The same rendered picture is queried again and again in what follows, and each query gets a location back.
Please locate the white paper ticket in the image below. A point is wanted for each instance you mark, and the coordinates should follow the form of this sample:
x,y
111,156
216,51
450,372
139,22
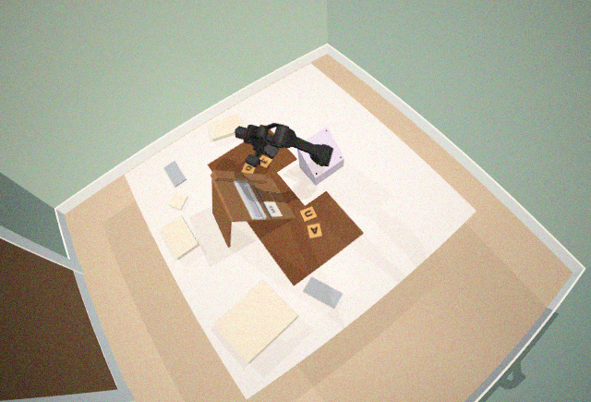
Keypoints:
x,y
273,209

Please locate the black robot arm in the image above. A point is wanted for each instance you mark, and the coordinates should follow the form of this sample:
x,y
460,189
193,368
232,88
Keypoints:
x,y
284,137

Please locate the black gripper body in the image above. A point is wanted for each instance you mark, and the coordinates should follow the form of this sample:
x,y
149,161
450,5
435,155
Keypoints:
x,y
253,160

